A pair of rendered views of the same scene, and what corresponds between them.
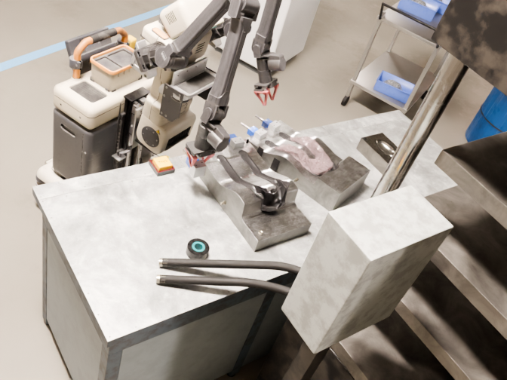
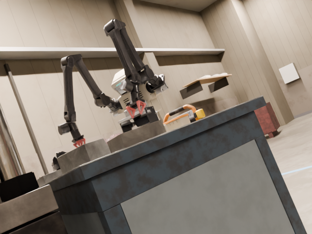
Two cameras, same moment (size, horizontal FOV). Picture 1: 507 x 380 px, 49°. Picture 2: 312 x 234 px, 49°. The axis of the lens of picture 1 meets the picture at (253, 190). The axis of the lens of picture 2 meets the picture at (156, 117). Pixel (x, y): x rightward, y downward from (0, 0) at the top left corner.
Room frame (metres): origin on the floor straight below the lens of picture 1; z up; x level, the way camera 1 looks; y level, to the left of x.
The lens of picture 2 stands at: (2.74, -1.88, 0.77)
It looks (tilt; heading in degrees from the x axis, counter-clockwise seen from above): 5 degrees up; 105
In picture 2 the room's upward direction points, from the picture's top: 22 degrees counter-clockwise
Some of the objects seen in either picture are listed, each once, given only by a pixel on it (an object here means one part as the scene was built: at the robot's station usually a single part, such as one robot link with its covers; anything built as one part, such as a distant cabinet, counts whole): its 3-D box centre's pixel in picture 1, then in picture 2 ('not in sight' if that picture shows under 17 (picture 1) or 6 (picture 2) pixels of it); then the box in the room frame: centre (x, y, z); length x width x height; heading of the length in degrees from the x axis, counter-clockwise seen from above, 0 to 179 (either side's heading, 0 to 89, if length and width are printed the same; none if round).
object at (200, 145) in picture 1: (202, 142); (76, 135); (1.62, 0.24, 1.05); 0.10 x 0.07 x 0.07; 137
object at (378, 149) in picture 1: (382, 153); (136, 138); (2.28, -0.53, 0.83); 0.20 x 0.15 x 0.07; 46
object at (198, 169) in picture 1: (192, 160); not in sight; (1.65, 0.26, 0.93); 0.13 x 0.05 x 0.05; 47
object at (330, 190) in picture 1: (305, 158); (111, 148); (2.00, -0.17, 0.85); 0.50 x 0.26 x 0.11; 63
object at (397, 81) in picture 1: (406, 55); not in sight; (4.30, -0.80, 0.47); 0.99 x 0.58 x 0.93; 155
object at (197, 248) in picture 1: (197, 249); not in sight; (1.32, 0.12, 0.82); 0.08 x 0.08 x 0.04
